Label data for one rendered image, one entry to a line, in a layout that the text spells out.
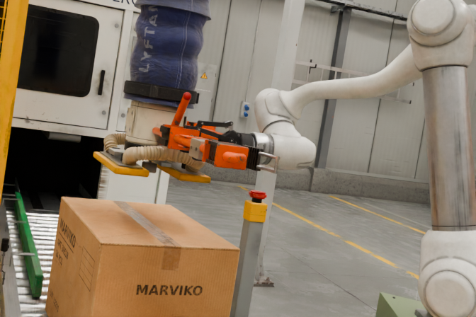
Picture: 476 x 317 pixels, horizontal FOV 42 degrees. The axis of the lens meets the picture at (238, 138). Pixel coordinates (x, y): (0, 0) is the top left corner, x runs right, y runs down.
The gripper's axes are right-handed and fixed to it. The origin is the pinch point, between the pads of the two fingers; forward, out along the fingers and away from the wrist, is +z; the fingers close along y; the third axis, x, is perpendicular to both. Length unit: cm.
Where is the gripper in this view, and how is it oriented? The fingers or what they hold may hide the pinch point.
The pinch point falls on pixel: (181, 138)
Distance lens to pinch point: 169.9
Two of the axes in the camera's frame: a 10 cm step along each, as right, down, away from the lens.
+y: -1.6, 9.9, 0.5
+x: -4.0, -1.1, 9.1
